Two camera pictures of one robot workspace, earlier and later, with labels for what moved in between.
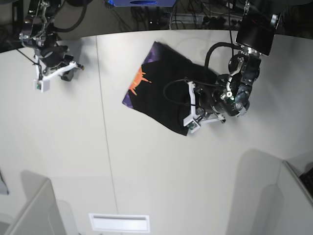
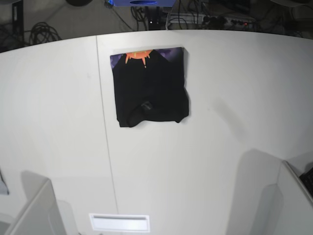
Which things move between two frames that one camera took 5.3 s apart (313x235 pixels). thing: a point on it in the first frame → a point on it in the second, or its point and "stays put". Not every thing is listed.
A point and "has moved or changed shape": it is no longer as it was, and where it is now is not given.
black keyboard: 307,179 stays put
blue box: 142,3 stays put
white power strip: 205,19 stays put
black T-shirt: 160,90 has moved or changed shape
